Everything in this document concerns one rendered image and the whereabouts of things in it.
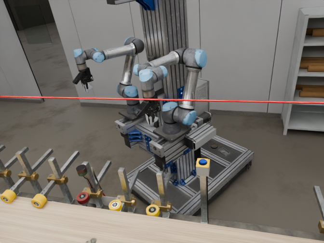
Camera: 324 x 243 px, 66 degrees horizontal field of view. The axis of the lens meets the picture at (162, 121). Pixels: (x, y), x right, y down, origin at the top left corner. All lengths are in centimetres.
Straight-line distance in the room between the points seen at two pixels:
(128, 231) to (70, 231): 35
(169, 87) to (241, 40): 190
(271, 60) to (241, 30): 58
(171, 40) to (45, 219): 148
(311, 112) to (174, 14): 283
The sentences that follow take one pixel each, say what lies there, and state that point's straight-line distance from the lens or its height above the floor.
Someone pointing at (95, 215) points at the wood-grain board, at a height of 90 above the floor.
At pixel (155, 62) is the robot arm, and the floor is 164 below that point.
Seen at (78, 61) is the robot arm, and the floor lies 159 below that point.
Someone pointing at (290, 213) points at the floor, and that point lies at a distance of 287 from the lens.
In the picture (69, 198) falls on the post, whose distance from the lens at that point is 207.
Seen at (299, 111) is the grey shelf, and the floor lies 15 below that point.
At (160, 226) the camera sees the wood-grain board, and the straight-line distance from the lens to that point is 155.
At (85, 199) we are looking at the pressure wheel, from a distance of 181.
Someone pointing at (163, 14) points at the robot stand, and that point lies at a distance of 188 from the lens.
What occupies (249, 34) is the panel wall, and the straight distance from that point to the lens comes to 371.
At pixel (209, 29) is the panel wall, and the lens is 373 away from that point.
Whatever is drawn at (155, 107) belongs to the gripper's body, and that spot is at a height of 144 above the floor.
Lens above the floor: 216
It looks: 32 degrees down
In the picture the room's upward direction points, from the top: 7 degrees counter-clockwise
